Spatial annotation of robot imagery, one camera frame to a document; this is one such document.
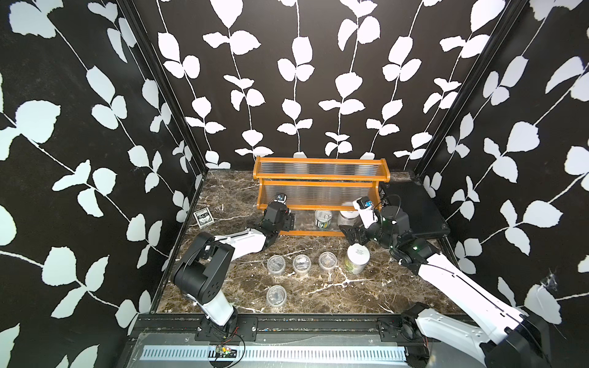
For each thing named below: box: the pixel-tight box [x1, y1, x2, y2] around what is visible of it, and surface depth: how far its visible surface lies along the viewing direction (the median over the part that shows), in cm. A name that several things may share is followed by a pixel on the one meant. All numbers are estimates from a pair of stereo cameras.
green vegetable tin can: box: [314, 210, 333, 231], surface depth 97 cm
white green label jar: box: [345, 243, 371, 275], surface depth 83 cm
